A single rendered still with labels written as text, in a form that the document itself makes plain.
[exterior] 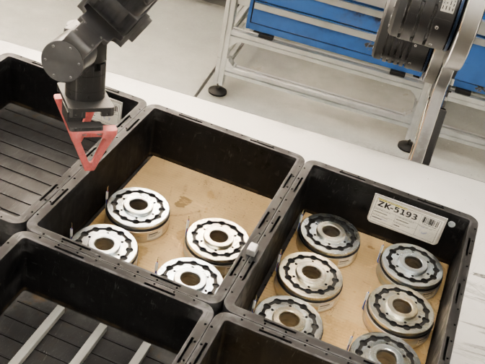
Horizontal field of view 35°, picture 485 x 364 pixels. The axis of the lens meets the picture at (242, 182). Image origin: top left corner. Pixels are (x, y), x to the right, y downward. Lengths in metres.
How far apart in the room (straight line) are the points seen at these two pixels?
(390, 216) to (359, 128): 1.96
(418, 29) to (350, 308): 0.52
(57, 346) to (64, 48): 0.40
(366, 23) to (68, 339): 2.16
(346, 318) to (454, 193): 0.65
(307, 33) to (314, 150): 1.36
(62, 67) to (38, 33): 2.56
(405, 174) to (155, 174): 0.64
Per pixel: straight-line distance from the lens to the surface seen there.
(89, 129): 1.09
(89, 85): 1.11
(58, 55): 1.03
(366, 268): 1.28
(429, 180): 1.78
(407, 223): 1.32
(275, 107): 3.25
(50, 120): 1.49
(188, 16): 3.90
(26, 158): 1.40
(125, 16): 1.06
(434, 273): 1.27
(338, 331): 1.16
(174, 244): 1.23
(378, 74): 3.07
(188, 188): 1.35
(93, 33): 1.04
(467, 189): 1.79
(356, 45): 3.05
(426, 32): 1.43
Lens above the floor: 1.66
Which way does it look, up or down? 37 degrees down
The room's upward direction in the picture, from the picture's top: 12 degrees clockwise
